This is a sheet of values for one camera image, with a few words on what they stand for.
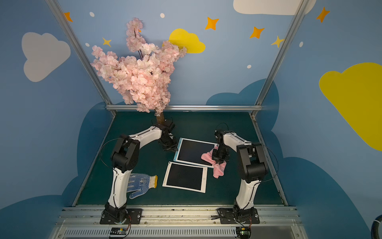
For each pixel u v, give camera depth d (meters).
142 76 0.58
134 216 0.76
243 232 0.73
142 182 0.86
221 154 0.82
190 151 0.98
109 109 1.17
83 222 0.74
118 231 0.72
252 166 0.51
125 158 0.57
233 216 0.74
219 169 0.88
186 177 0.92
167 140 0.90
